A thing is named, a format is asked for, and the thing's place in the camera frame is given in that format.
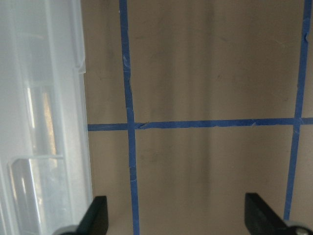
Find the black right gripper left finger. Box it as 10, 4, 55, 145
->
76, 196, 109, 235

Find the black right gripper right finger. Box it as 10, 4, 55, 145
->
244, 193, 293, 235

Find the clear plastic box lid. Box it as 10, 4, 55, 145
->
0, 0, 92, 235

